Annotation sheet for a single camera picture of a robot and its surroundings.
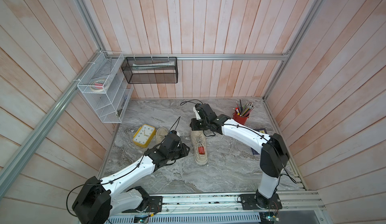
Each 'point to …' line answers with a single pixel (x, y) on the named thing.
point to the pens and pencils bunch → (245, 110)
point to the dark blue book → (262, 130)
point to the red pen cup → (242, 120)
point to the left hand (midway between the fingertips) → (188, 152)
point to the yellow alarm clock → (144, 136)
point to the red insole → (201, 150)
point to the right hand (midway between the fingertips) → (189, 124)
